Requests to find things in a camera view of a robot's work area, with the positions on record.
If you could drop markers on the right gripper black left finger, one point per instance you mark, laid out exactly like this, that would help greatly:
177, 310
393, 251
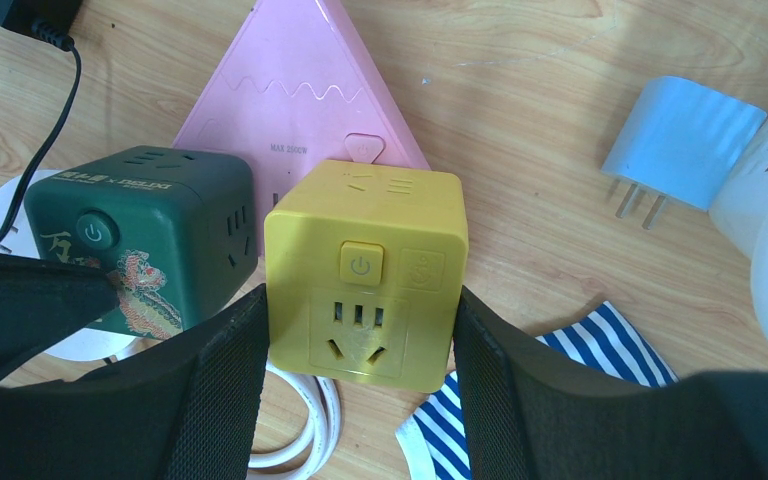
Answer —
184, 409

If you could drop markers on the dark green cube charger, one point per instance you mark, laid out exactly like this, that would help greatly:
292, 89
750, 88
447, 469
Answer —
174, 231

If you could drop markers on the light blue small charger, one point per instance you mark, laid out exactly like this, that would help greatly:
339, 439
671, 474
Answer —
680, 142

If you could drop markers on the pink triangular power strip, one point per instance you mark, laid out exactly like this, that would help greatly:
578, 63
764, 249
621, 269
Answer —
297, 86

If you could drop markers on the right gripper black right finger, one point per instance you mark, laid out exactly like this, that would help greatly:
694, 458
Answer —
574, 422

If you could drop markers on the yellow power adapter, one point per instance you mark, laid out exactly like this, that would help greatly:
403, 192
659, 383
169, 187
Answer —
364, 266

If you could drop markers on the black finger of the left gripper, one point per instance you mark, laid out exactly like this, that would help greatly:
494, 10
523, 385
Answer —
43, 302

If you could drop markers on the blue striped shirt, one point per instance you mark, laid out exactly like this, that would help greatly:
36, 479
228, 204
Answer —
441, 436

